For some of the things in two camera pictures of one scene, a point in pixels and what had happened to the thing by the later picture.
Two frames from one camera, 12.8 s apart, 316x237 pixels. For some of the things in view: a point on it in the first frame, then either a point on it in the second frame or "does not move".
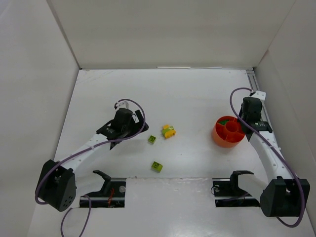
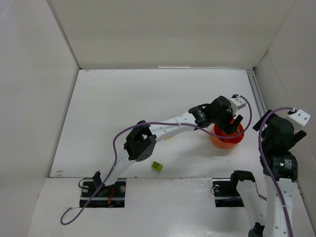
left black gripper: (132, 133) -> (230, 122)
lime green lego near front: (156, 166) does not move
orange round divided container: (227, 132) does not move
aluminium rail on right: (255, 87) does not move
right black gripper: (248, 133) -> (275, 132)
